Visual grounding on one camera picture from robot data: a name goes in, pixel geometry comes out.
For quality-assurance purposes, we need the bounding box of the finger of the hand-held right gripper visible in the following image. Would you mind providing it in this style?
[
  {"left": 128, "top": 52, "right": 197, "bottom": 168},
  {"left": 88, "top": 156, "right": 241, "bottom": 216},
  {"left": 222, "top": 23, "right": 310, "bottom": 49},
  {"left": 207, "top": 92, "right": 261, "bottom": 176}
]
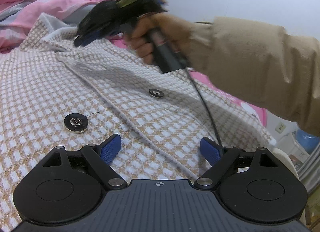
[{"left": 74, "top": 25, "right": 111, "bottom": 47}]

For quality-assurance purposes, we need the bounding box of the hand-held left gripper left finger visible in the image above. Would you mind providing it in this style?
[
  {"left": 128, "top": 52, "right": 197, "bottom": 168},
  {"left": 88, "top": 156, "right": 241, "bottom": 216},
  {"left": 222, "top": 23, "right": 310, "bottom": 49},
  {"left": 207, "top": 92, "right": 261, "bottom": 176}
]
[{"left": 42, "top": 133, "right": 127, "bottom": 190}]

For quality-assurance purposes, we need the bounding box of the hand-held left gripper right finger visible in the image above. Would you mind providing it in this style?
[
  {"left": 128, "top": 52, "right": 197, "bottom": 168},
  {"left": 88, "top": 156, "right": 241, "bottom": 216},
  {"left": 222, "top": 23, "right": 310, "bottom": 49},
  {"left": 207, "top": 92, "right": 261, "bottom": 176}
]
[{"left": 194, "top": 136, "right": 279, "bottom": 190}]

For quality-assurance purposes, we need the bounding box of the beige white checked coat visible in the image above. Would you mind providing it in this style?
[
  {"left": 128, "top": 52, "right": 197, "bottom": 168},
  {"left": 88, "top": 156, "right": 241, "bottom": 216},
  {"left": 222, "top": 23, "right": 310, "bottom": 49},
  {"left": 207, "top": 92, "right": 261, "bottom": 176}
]
[{"left": 0, "top": 13, "right": 278, "bottom": 222}]

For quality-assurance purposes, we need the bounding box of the person's right hand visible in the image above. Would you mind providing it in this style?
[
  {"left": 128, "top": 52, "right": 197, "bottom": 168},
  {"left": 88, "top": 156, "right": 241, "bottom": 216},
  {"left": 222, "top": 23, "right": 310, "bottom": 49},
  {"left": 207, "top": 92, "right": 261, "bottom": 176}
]
[{"left": 124, "top": 12, "right": 193, "bottom": 65}]

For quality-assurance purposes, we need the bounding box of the black coat button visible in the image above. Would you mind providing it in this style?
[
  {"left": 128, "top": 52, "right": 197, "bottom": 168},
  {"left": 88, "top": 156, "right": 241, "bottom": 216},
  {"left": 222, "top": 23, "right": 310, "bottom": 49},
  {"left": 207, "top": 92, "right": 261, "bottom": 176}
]
[
  {"left": 64, "top": 113, "right": 88, "bottom": 134},
  {"left": 149, "top": 88, "right": 165, "bottom": 99}
]

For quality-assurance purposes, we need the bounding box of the pink printed quilt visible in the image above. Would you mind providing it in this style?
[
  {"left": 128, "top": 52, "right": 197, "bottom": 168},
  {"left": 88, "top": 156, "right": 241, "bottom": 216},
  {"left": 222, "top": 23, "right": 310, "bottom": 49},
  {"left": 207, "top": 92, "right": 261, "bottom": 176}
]
[{"left": 0, "top": 0, "right": 130, "bottom": 52}]

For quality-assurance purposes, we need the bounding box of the pink floral bed sheet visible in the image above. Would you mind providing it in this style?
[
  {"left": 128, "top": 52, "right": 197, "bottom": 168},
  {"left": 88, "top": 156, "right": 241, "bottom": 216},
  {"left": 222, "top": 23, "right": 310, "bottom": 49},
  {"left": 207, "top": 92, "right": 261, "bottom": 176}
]
[{"left": 110, "top": 33, "right": 268, "bottom": 126}]

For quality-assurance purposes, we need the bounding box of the blue water jug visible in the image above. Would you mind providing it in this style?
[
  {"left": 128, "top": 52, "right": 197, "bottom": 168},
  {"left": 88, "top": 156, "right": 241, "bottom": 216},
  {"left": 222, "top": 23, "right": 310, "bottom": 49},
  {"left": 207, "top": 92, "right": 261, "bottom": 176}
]
[{"left": 296, "top": 129, "right": 320, "bottom": 155}]

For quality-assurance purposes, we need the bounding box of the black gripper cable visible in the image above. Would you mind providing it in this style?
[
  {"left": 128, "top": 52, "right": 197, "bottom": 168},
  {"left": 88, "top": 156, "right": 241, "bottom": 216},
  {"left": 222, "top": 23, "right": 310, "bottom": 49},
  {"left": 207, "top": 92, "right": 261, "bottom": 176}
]
[{"left": 185, "top": 67, "right": 223, "bottom": 149}]

